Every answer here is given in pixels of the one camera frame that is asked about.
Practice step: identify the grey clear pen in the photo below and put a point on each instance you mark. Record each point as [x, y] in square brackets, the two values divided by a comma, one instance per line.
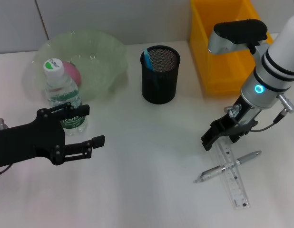
[213, 171]

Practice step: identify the clear green-label water bottle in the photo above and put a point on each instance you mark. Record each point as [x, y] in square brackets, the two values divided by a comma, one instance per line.
[61, 90]

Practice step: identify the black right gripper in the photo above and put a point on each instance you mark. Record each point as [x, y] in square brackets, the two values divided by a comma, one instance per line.
[242, 118]

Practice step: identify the pink toy peach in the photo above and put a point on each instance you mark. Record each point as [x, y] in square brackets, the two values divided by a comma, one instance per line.
[74, 73]

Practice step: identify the yellow plastic bin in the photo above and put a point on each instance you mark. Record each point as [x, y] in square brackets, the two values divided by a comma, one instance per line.
[220, 78]

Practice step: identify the blue scissors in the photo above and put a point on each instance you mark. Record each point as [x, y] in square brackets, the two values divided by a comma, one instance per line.
[148, 59]

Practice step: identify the clear plastic ruler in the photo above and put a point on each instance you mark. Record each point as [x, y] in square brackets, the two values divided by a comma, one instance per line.
[235, 183]

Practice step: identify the pale green glass fruit plate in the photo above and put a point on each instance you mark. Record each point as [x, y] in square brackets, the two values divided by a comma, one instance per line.
[101, 61]

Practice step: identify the black mesh pen holder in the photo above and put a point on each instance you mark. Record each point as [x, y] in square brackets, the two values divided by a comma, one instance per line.
[159, 90]

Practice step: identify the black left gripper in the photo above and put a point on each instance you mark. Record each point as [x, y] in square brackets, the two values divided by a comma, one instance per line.
[30, 142]

